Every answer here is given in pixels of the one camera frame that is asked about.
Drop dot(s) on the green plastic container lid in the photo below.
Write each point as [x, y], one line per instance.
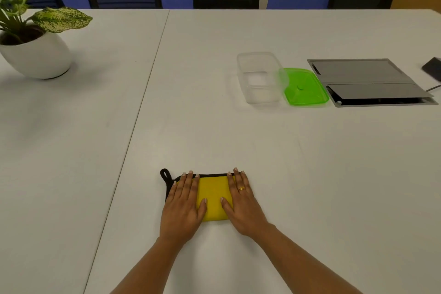
[305, 87]

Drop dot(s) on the person's left little finger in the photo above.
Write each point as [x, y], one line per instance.
[172, 192]

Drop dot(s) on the person's left hand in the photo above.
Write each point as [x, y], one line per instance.
[181, 214]

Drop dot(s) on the black flat device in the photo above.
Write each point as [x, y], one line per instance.
[432, 68]

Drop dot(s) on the person's left thumb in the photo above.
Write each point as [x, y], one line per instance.
[203, 209]

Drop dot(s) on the green variegated leafy plant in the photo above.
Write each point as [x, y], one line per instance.
[27, 11]

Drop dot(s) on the person's right forearm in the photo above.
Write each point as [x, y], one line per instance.
[303, 262]

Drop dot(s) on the white round plant pot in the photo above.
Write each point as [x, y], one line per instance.
[36, 56]

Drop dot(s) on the person's right middle finger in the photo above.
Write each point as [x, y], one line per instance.
[237, 183]

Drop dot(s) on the person's right little finger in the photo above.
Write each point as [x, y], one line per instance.
[249, 192]

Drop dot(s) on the person's left middle finger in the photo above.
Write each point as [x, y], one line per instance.
[188, 185]

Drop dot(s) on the person's left forearm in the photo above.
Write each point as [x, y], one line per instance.
[151, 266]

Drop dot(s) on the clear plastic food container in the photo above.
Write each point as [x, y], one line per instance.
[260, 78]

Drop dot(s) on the person's right hand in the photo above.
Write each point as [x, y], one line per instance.
[246, 212]

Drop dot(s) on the yellow pot holder black trim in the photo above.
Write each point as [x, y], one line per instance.
[213, 200]

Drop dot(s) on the person's right thumb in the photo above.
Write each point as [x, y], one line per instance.
[226, 205]

